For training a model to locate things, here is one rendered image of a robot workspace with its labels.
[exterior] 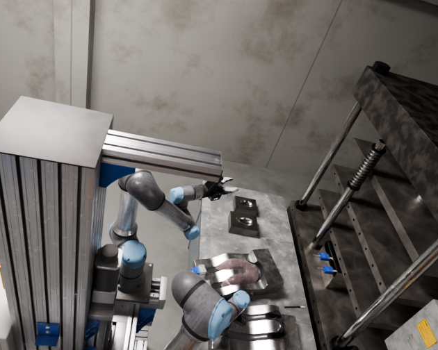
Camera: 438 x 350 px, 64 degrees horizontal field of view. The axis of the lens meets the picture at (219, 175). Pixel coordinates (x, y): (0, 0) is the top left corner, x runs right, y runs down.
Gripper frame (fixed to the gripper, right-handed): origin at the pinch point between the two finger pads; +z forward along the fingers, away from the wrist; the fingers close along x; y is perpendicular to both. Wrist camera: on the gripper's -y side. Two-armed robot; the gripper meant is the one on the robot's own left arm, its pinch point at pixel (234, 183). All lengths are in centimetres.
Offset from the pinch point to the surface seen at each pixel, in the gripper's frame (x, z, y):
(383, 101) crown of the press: -6, 84, -48
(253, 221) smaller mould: -6, 46, 60
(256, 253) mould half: 20, 29, 52
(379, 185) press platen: 26, 85, -11
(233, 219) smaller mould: -12, 32, 61
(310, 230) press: 10, 95, 67
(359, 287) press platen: 66, 69, 33
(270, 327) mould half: 64, 7, 44
